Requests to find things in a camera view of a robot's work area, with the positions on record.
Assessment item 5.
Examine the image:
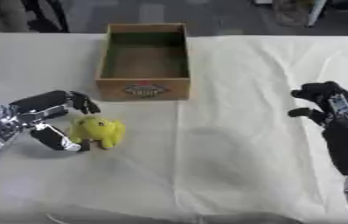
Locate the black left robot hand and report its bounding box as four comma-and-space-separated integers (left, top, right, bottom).
9, 89, 102, 153

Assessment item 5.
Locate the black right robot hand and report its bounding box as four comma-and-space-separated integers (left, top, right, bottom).
285, 80, 348, 176

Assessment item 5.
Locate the tan cardboard box green inside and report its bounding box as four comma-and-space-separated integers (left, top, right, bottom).
94, 23, 192, 102

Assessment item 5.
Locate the yellow soft toy animal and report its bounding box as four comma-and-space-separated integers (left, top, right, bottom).
68, 115, 129, 150

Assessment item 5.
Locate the black chair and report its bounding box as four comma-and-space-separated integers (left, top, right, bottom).
19, 0, 72, 33

